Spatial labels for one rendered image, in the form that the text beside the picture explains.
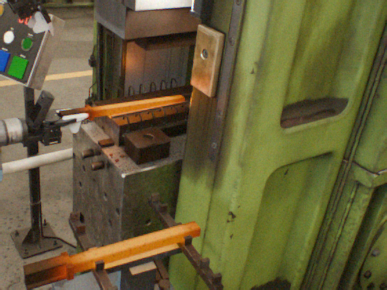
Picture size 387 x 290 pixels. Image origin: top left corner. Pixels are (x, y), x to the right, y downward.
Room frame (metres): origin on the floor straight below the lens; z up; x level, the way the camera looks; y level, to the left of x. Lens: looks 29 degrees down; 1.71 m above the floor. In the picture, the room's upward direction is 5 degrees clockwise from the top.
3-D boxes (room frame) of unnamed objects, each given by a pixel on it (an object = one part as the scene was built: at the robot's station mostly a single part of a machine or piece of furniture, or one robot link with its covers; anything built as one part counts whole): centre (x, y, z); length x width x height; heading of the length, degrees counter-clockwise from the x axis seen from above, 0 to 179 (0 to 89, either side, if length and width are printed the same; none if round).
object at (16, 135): (1.18, 0.38, 1.00); 0.08 x 0.05 x 0.08; 33
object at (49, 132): (1.23, 0.31, 0.99); 0.12 x 0.08 x 0.09; 122
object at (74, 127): (1.27, 0.21, 0.99); 0.09 x 0.03 x 0.06; 120
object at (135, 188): (1.44, -0.09, 0.69); 0.56 x 0.38 x 0.45; 122
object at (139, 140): (1.25, -0.02, 0.95); 0.12 x 0.08 x 0.06; 122
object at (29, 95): (1.80, 0.50, 0.54); 0.04 x 0.04 x 1.08; 32
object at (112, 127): (1.49, -0.05, 0.96); 0.42 x 0.20 x 0.09; 122
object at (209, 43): (1.18, -0.15, 1.27); 0.09 x 0.02 x 0.17; 32
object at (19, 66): (1.64, 0.48, 1.01); 0.07 x 0.05 x 0.07; 57
